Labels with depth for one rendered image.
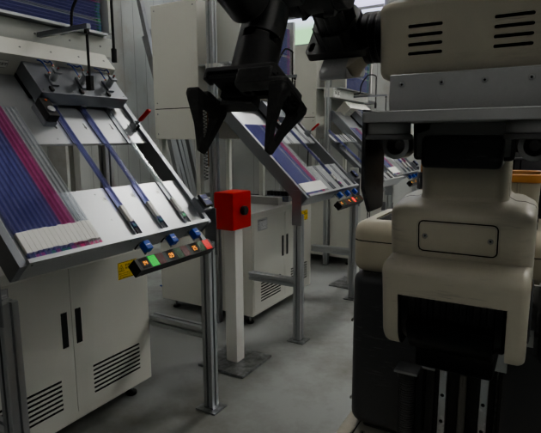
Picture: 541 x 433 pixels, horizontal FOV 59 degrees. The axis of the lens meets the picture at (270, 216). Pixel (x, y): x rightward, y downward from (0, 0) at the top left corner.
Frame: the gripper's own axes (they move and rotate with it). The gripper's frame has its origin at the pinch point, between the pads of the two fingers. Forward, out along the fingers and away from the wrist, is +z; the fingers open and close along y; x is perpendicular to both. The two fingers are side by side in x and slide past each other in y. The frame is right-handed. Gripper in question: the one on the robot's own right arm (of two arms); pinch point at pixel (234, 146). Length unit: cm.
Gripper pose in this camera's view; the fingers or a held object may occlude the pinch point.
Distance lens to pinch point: 59.2
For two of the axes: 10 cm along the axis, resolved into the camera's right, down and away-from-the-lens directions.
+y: 8.7, 0.7, -4.8
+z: -2.1, 9.5, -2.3
